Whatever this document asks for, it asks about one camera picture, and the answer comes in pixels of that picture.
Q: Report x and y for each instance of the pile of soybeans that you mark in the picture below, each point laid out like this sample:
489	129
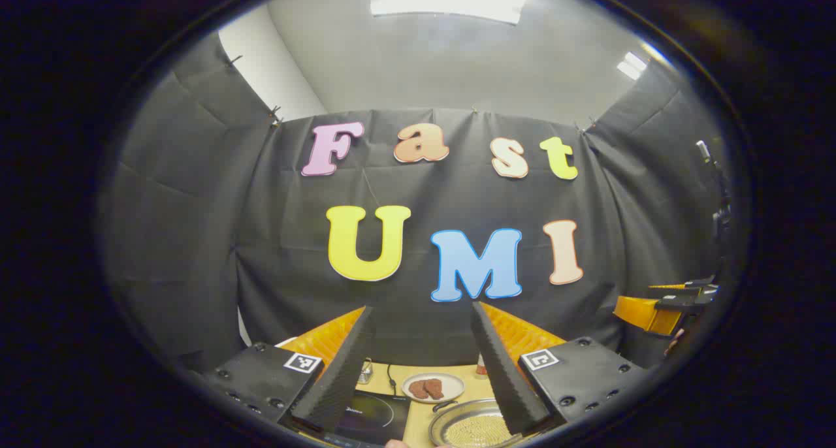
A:
477	432

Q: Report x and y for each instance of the black backdrop cloth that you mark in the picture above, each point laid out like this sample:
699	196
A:
281	239

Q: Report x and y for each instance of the black induction cooktop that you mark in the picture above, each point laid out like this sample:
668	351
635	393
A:
375	416

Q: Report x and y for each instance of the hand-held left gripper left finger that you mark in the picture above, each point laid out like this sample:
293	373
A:
339	376

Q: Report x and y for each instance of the metal utensil holder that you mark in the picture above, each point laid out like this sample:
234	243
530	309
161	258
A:
366	371

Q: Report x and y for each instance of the plastic water bottle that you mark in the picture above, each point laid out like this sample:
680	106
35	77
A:
481	368

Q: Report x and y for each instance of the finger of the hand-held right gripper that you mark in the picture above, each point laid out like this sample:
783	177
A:
643	312
700	282

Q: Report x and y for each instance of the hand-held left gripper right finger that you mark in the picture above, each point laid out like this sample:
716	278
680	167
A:
506	376

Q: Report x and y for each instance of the white round plate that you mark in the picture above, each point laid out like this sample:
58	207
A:
450	386

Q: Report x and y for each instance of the small ceiling light panel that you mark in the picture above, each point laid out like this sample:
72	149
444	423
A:
632	65

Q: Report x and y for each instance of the brown meat piece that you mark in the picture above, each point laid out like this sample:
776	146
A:
418	389
435	388

